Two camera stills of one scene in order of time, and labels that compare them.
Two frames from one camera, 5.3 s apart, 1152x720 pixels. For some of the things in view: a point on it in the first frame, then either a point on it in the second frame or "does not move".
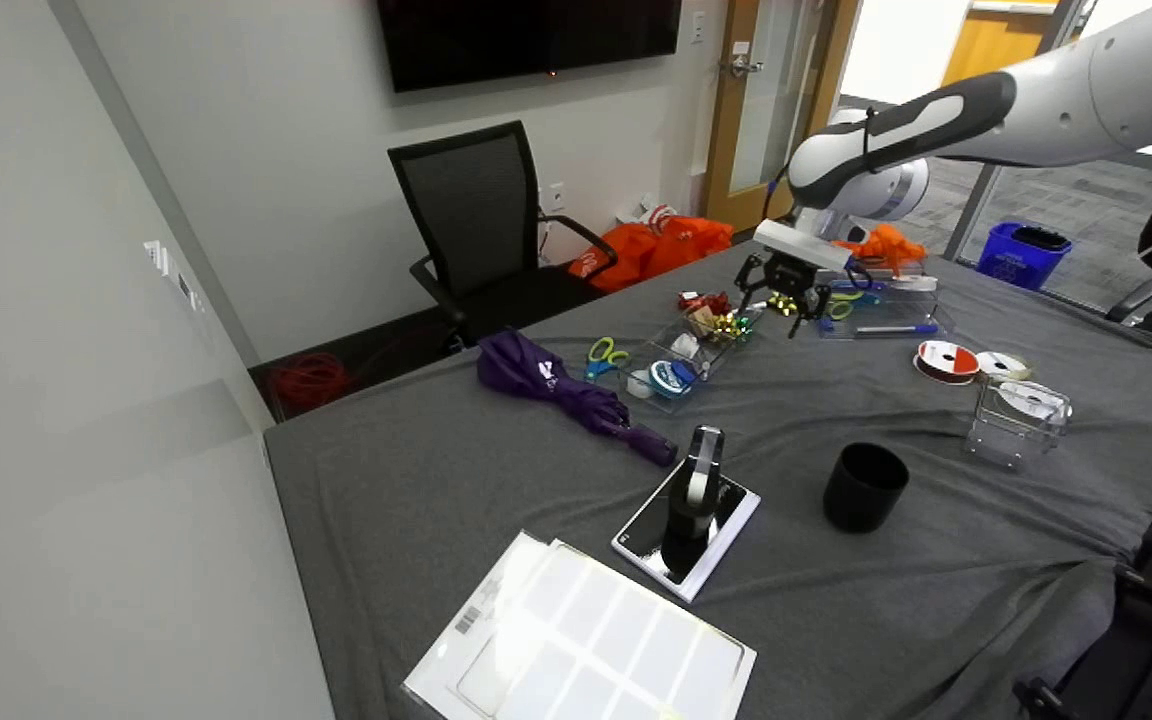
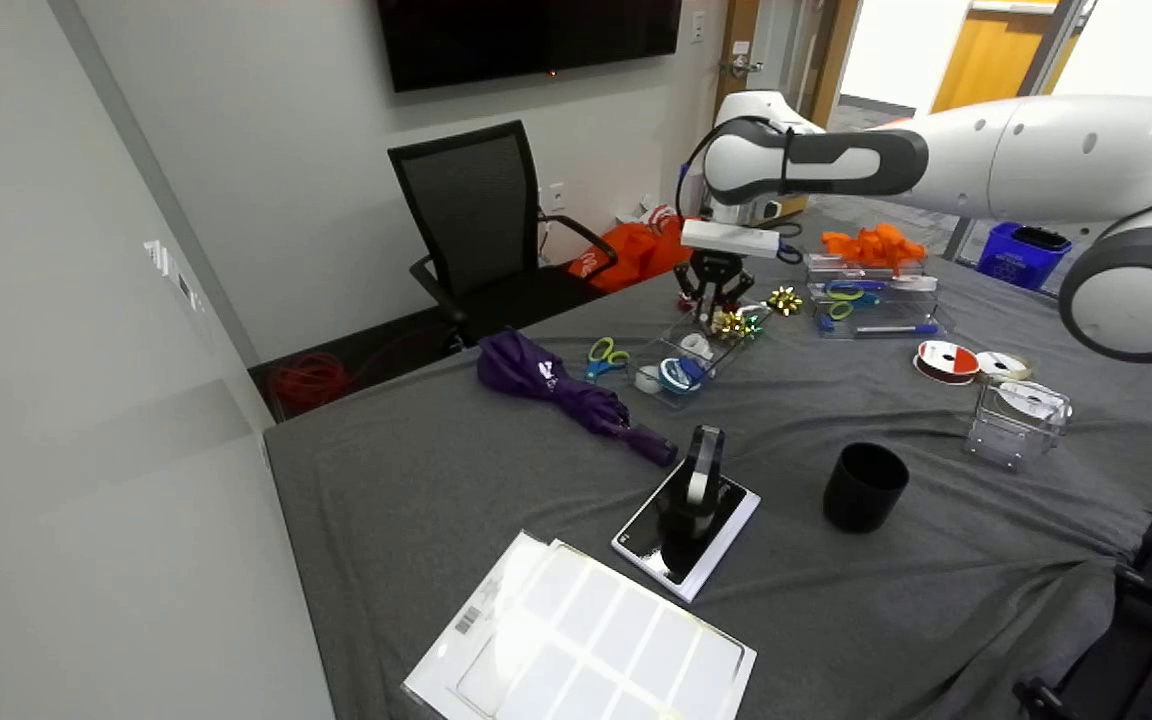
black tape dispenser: x=703 y=502 does not move
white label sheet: x=558 y=632 does not move
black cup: x=863 y=484 does not move
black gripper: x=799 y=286 to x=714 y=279
